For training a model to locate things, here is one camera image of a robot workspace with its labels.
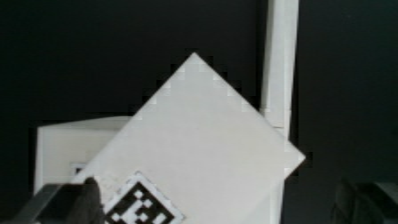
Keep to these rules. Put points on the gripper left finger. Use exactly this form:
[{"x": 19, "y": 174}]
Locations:
[{"x": 67, "y": 204}]

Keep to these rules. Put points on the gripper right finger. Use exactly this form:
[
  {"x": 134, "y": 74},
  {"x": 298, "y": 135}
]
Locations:
[{"x": 365, "y": 203}]

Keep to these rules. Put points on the white cabinet body box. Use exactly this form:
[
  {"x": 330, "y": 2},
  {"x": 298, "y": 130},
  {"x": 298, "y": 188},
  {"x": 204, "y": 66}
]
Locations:
[{"x": 85, "y": 151}]

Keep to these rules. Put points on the white cabinet top block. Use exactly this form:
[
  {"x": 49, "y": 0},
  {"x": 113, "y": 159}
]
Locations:
[{"x": 197, "y": 162}]

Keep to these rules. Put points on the white front rail bar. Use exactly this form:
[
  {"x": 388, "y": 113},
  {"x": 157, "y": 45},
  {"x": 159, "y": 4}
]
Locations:
[{"x": 280, "y": 63}]

